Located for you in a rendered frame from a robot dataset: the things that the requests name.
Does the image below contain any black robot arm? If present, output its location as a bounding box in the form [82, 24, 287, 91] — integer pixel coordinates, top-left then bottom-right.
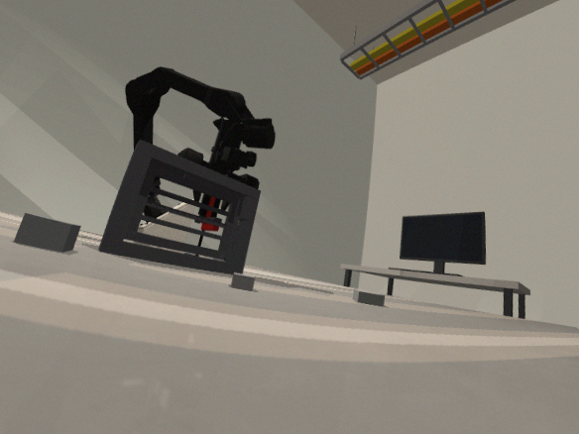
[125, 66, 276, 170]

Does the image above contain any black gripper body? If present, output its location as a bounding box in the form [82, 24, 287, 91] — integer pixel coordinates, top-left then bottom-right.
[178, 138, 260, 189]

